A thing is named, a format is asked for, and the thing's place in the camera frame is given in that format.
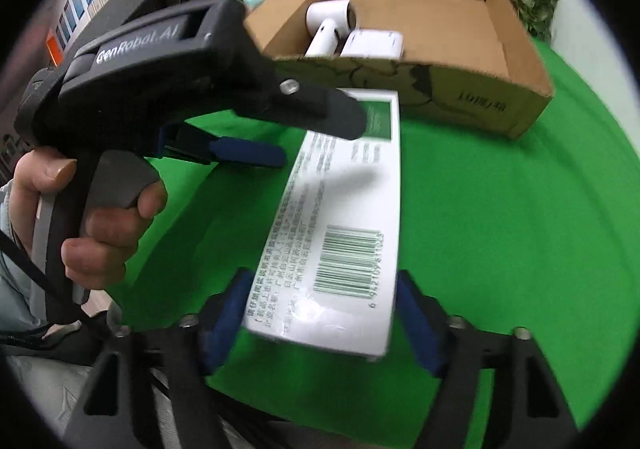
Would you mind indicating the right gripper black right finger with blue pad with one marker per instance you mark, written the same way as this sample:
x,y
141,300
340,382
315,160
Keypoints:
x,y
527,407

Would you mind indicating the long brown cardboard box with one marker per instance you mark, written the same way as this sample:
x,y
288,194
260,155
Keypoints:
x,y
279,28

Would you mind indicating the light blue sleeve forearm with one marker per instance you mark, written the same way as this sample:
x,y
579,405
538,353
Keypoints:
x,y
15,294

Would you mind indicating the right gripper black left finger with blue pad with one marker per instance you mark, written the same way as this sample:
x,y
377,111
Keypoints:
x,y
116,407

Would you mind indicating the white rectangular device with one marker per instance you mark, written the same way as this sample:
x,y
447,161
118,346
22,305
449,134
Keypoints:
x,y
373,44

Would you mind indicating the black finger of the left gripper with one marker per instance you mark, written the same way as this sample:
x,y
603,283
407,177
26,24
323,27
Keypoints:
x,y
326,110

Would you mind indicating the white green printed carton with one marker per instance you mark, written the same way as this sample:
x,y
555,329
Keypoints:
x,y
327,275

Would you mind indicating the white hair dryer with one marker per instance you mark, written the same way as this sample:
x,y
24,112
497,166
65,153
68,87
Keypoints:
x,y
328,23

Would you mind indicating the person's left hand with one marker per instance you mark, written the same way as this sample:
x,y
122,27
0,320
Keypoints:
x,y
97,260

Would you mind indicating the green tablecloth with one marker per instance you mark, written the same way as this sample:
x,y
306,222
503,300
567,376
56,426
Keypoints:
x,y
541,232

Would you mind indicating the large open cardboard tray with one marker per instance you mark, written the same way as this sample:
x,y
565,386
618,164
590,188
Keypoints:
x,y
465,62

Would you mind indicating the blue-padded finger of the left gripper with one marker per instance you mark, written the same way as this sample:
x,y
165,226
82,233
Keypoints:
x,y
186,142

